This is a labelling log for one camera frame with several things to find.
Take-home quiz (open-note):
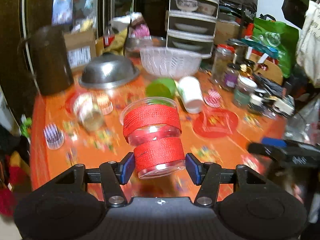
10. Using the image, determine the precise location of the white plastic basket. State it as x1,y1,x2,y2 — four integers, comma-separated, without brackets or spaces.
140,47,202,80

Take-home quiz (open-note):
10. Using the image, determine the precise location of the clear cup with red tape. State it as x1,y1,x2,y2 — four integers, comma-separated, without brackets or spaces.
119,96,185,180

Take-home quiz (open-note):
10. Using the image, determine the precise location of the tall clear empty jar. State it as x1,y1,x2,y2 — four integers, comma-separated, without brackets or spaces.
212,49,234,83

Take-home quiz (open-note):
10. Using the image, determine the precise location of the blue floral bowl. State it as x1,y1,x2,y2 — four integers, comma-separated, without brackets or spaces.
175,0,199,12

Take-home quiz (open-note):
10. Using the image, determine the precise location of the green shopping bag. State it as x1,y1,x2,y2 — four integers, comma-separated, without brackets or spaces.
241,15,299,78

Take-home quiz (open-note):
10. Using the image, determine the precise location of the dark brown pitcher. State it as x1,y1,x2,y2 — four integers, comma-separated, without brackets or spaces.
18,25,74,96

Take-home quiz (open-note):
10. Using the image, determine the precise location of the purple polka dot cupcake liner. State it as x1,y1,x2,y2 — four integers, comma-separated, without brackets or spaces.
43,123,65,150

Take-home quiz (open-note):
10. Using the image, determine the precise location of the glass jar red lid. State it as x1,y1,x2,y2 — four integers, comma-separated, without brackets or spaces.
217,44,235,54

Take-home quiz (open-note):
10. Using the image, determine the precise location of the white tiered dish rack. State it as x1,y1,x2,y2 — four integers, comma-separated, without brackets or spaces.
166,0,219,59

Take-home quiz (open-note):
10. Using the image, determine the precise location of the blue white snack bag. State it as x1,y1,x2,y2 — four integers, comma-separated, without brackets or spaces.
52,0,73,25

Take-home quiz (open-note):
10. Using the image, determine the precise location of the white paper cup leaf pattern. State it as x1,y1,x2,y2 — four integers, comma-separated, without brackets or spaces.
177,76,204,114

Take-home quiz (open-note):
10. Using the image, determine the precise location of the dark brown wardrobe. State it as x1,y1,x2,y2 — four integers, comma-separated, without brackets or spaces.
1,0,168,120

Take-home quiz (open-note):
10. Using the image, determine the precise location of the clear cup with yellow tape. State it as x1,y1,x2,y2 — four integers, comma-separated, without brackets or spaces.
72,93,105,132

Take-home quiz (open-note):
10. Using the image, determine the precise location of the white power adapter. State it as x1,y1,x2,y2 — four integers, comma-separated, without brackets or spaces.
272,96,295,116

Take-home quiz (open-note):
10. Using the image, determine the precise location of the orange polka dot cupcake liner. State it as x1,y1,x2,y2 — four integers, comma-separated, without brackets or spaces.
95,93,113,115

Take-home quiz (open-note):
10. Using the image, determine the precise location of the small jar black lid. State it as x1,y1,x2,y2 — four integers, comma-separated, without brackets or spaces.
222,63,240,90

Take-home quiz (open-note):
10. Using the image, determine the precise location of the black toy car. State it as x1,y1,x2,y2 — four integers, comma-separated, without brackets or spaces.
248,94,265,115

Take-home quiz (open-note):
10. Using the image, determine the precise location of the gripper body right handheld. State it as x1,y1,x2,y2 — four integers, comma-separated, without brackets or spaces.
280,140,319,167

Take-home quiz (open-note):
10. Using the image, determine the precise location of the steel colander bowl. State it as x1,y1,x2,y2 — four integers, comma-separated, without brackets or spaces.
79,53,140,89

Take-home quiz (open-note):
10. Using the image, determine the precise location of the cardboard box with label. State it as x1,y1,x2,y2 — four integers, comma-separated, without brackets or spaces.
64,29,97,72

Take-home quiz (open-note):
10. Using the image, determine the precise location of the pink floral bowl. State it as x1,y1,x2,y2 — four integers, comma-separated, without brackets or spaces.
198,2,217,17

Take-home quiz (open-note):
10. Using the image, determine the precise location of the green plastic cup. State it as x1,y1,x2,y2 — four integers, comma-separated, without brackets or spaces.
145,77,176,99

